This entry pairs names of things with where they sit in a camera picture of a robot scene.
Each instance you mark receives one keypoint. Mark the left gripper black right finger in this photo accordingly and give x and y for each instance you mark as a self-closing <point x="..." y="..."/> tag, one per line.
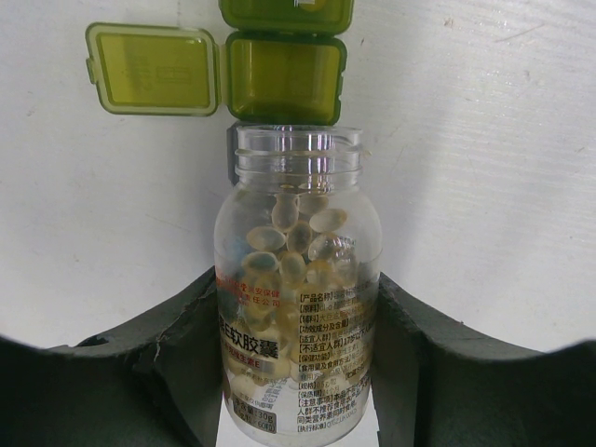
<point x="437" y="382"/>

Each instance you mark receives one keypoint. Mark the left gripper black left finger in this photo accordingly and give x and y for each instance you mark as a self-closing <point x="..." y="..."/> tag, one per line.
<point x="155" y="380"/>

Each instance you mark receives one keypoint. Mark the clear jar orange pills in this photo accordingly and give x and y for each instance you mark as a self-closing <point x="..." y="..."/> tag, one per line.
<point x="297" y="247"/>

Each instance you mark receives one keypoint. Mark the weekly pill organizer strip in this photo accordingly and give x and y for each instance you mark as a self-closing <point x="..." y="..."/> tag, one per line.
<point x="282" y="64"/>

